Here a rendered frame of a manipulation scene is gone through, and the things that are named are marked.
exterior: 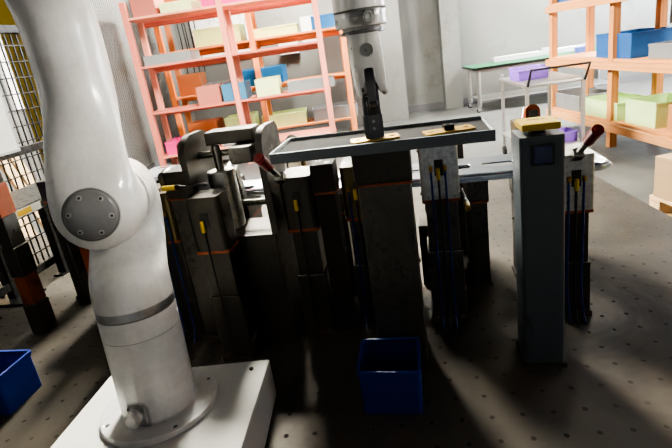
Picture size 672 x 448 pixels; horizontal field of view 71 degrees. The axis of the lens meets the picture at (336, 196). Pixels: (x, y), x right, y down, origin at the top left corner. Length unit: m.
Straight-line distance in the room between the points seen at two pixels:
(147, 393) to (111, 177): 0.35
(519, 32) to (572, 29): 0.90
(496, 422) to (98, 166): 0.73
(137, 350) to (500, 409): 0.60
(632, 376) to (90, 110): 0.98
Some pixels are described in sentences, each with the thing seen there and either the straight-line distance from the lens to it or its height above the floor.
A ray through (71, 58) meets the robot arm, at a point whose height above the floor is 1.36.
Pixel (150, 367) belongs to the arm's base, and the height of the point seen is 0.90.
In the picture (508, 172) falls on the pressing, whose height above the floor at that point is 1.00.
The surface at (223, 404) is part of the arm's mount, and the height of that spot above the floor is 0.79.
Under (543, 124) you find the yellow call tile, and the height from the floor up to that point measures 1.16.
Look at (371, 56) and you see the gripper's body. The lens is 0.76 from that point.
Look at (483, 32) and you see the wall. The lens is 9.09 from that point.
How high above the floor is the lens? 1.32
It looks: 17 degrees down
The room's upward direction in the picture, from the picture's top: 9 degrees counter-clockwise
